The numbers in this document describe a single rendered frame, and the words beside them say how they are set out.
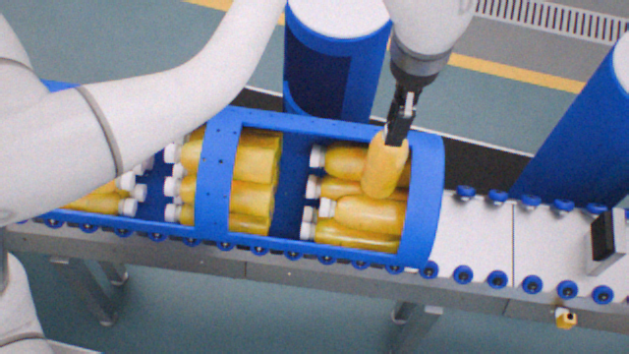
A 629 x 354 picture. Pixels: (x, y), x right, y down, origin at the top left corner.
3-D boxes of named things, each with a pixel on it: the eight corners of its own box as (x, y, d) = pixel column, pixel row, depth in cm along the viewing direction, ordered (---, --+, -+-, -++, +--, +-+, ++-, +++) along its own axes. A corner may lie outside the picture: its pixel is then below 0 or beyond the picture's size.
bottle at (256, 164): (272, 187, 148) (175, 174, 148) (277, 151, 149) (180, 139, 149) (270, 183, 140) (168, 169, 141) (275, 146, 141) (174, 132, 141)
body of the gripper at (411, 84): (442, 81, 104) (429, 114, 112) (445, 32, 107) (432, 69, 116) (390, 74, 104) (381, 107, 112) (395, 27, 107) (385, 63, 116)
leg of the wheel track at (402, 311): (407, 325, 251) (446, 265, 195) (390, 323, 251) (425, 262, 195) (408, 309, 253) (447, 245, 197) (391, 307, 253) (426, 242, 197)
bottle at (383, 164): (403, 183, 145) (423, 134, 127) (379, 206, 143) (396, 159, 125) (375, 160, 147) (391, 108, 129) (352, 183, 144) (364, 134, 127)
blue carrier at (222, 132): (414, 283, 160) (440, 249, 133) (18, 229, 160) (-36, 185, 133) (423, 164, 170) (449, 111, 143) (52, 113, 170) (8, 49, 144)
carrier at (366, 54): (293, 113, 269) (271, 179, 256) (302, -61, 190) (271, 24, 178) (367, 133, 267) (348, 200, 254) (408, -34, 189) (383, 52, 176)
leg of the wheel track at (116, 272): (126, 287, 251) (84, 215, 195) (109, 284, 251) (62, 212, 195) (130, 270, 254) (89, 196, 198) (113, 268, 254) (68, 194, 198)
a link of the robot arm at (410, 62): (460, 7, 102) (450, 32, 108) (396, -2, 102) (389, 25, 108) (457, 60, 98) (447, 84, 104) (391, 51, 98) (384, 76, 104)
